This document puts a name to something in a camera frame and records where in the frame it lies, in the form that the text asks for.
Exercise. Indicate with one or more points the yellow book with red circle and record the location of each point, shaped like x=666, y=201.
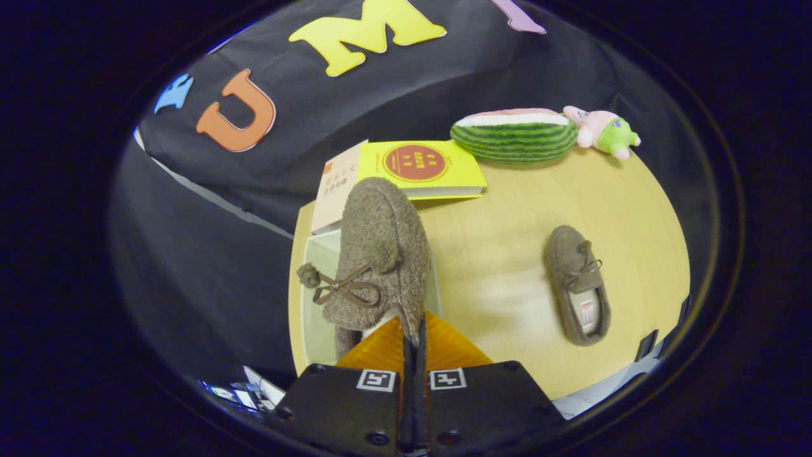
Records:
x=415, y=162

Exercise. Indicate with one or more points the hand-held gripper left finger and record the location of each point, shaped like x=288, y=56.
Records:
x=342, y=412

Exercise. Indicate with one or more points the beige paperback book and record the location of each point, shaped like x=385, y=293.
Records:
x=333, y=190

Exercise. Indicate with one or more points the black table edge clamp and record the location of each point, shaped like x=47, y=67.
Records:
x=684, y=310
x=647, y=346

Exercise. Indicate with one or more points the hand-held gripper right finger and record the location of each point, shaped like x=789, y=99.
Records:
x=482, y=412

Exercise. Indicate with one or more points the colourful printed packaging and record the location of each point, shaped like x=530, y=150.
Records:
x=247, y=393

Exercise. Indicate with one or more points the watermelon slice plush toy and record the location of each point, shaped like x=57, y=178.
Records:
x=514, y=139

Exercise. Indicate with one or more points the pink and green plush toy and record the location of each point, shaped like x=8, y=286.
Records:
x=602, y=130

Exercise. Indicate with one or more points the brown fuzzy shoe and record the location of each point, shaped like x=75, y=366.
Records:
x=568, y=260
x=380, y=235

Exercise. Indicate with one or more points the translucent plastic storage box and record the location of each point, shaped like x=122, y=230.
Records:
x=314, y=304

